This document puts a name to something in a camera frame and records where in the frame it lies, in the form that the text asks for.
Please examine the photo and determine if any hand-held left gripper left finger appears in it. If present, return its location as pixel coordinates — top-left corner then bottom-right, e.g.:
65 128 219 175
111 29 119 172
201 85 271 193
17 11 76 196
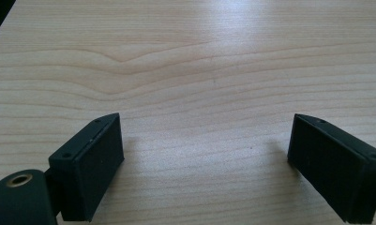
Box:
45 112 126 223

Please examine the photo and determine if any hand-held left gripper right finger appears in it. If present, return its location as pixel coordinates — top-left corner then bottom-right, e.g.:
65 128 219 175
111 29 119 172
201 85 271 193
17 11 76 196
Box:
287 112 376 225

